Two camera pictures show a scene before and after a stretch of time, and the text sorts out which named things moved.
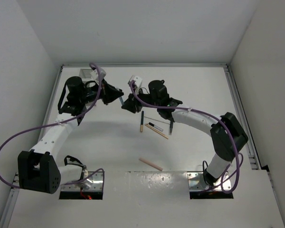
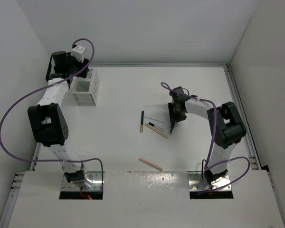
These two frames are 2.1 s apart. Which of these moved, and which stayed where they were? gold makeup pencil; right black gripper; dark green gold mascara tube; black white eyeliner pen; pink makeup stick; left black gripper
Moved: left black gripper; right black gripper
Stayed: black white eyeliner pen; dark green gold mascara tube; pink makeup stick; gold makeup pencil
